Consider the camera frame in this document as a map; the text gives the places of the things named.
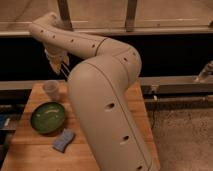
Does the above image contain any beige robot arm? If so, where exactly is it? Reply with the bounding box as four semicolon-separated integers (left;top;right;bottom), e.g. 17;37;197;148
29;13;158;171

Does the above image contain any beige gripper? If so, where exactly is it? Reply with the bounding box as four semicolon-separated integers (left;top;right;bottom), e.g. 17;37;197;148
44;44;70;74

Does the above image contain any grey pipe fitting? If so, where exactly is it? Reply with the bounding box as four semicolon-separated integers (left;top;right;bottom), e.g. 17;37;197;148
195;60;213;83

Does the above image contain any blue sponge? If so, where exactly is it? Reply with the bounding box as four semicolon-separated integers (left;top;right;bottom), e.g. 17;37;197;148
52;129;75;153

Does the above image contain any translucent ceramic cup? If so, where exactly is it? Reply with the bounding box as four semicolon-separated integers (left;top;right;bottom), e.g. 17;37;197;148
43;80;60;101

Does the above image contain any metal post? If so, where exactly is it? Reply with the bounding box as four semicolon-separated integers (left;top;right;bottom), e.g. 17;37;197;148
57;0;73;30
125;0;137;32

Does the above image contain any green ceramic bowl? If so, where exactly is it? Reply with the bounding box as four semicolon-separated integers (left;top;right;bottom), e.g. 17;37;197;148
30;102;66;134

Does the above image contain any right metal post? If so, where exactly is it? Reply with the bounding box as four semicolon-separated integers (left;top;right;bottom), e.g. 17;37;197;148
125;0;137;32

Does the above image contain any left metal post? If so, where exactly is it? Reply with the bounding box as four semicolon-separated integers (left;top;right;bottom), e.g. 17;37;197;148
57;0;73;30

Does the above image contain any metal rail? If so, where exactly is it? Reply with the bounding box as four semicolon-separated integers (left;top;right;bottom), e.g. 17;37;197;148
0;76;213;94

